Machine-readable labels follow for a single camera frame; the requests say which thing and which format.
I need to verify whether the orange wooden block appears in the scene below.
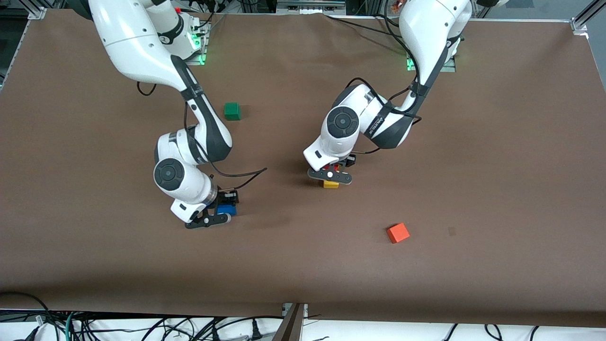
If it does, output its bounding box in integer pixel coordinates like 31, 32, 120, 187
386, 223, 410, 244

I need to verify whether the brown table cover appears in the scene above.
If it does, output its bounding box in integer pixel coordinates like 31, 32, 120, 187
0, 9, 606, 328

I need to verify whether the grey support beam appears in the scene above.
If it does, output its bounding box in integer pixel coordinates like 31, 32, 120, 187
272, 303, 306, 341

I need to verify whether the white power strip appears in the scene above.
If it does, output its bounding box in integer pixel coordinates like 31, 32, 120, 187
277, 0, 347, 13

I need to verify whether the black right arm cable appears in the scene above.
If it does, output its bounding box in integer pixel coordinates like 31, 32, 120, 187
136, 81, 268, 191

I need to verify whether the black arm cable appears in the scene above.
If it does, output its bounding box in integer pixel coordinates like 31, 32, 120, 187
136, 81, 268, 191
349, 9, 423, 155

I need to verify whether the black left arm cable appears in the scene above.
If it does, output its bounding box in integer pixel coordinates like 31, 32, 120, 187
349, 9, 423, 155

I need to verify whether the black power plug cable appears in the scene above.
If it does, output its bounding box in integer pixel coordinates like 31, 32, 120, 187
208, 318, 265, 341

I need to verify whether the metal table edge bracket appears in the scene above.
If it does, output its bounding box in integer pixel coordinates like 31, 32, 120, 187
282, 303, 308, 319

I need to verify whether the black cables to arm base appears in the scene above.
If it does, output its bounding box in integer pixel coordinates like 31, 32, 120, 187
324, 13, 403, 39

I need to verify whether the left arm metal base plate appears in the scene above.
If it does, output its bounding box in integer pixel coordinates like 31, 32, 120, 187
406, 51, 456, 72

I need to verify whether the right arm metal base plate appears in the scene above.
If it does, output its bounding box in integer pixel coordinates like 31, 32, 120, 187
182, 14, 208, 66

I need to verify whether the black looped floor cable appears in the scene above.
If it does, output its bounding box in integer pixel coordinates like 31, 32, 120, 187
0, 291, 55, 327

